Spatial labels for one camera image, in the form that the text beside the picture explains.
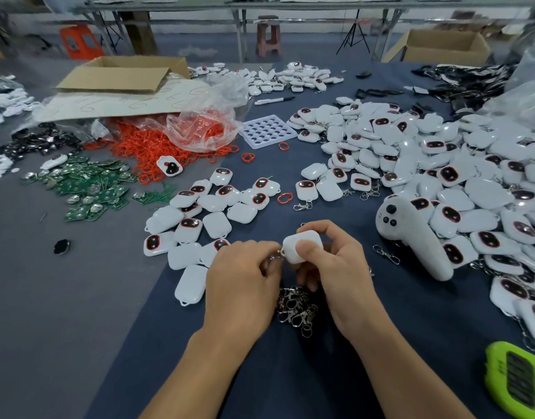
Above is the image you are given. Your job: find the person's right hand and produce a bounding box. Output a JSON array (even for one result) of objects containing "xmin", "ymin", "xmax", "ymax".
[{"xmin": 295, "ymin": 220, "xmax": 384, "ymax": 343}]

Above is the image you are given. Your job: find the person's left hand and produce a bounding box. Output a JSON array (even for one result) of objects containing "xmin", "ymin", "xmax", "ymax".
[{"xmin": 204, "ymin": 239, "xmax": 286, "ymax": 345}]

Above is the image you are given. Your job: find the white plastic keychain case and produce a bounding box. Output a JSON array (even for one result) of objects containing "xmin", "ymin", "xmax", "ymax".
[{"xmin": 282, "ymin": 230, "xmax": 324, "ymax": 263}]

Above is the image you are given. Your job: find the person's left forearm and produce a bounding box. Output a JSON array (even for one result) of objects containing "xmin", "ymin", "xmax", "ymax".
[{"xmin": 139, "ymin": 324, "xmax": 268, "ymax": 419}]

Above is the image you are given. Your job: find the person's right forearm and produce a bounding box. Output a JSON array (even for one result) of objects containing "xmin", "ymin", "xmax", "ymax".
[{"xmin": 337, "ymin": 319, "xmax": 476, "ymax": 419}]

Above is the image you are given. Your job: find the pile of silver metal clasps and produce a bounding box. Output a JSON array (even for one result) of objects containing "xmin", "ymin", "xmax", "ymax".
[{"xmin": 276, "ymin": 286, "xmax": 319, "ymax": 339}]

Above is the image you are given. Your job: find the small group of white cases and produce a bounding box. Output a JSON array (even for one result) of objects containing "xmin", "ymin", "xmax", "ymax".
[{"xmin": 144, "ymin": 167, "xmax": 282, "ymax": 307}]

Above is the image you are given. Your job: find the white handheld controller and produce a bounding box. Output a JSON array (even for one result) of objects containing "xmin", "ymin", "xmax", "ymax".
[{"xmin": 375, "ymin": 196, "xmax": 455, "ymax": 282}]

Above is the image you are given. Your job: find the white plastic hole tray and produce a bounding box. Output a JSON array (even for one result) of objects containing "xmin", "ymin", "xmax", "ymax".
[{"xmin": 239, "ymin": 113, "xmax": 293, "ymax": 150}]

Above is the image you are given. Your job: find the white case with black face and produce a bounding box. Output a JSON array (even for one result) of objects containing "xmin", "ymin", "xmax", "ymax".
[{"xmin": 156, "ymin": 155, "xmax": 183, "ymax": 177}]

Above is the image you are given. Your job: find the large heap of white cases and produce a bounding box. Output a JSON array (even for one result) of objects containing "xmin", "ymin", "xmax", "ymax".
[{"xmin": 288, "ymin": 96, "xmax": 535, "ymax": 342}]

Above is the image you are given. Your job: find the distant pile of white cases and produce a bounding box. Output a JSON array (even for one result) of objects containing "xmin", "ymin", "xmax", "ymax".
[{"xmin": 193, "ymin": 61, "xmax": 345, "ymax": 97}]

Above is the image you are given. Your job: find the pile of red rubber rings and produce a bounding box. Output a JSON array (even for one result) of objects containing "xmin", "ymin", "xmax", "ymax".
[{"xmin": 85, "ymin": 117, "xmax": 240, "ymax": 185}]

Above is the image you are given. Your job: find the pile of green circuit boards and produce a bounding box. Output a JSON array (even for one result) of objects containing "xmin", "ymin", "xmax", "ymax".
[{"xmin": 19, "ymin": 154, "xmax": 177, "ymax": 223}]

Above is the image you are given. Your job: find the pink plastic stool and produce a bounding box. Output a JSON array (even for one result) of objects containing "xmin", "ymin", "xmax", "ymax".
[{"xmin": 255, "ymin": 15, "xmax": 281, "ymax": 57}]

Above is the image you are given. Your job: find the pile of black cases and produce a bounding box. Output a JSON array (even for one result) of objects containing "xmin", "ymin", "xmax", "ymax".
[{"xmin": 355, "ymin": 63, "xmax": 518, "ymax": 115}]

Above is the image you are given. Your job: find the black tripod stand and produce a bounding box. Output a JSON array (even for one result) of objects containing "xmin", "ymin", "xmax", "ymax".
[{"xmin": 336, "ymin": 8, "xmax": 371, "ymax": 57}]

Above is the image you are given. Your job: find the white cardboard sheet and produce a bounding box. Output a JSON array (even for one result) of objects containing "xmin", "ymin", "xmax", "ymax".
[{"xmin": 31, "ymin": 77, "xmax": 212, "ymax": 124}]

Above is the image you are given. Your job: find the green plastic device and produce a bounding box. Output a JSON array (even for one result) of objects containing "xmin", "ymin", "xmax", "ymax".
[{"xmin": 484, "ymin": 341, "xmax": 535, "ymax": 419}]

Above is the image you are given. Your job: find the open brown cardboard box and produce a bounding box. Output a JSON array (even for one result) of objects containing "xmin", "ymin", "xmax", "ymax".
[{"xmin": 382, "ymin": 29, "xmax": 491, "ymax": 66}]

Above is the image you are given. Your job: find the flattened brown cardboard box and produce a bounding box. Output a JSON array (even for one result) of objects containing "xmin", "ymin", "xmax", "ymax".
[{"xmin": 56, "ymin": 55, "xmax": 191, "ymax": 95}]

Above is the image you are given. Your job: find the large clear plastic bag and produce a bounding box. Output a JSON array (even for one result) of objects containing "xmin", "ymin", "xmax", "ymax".
[{"xmin": 485, "ymin": 43, "xmax": 535, "ymax": 127}]

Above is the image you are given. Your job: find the pile of black round parts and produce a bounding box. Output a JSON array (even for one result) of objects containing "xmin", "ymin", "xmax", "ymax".
[{"xmin": 0, "ymin": 122, "xmax": 83, "ymax": 162}]

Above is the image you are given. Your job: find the orange plastic stool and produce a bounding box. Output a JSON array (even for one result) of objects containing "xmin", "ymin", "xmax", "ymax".
[{"xmin": 59, "ymin": 24, "xmax": 105, "ymax": 61}]

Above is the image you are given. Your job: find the pile of white shell parts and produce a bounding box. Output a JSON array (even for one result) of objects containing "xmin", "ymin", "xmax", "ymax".
[{"xmin": 0, "ymin": 87, "xmax": 38, "ymax": 128}]

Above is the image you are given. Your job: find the grey metal frame table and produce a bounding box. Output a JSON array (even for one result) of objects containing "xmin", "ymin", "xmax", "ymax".
[{"xmin": 78, "ymin": 0, "xmax": 519, "ymax": 63}]

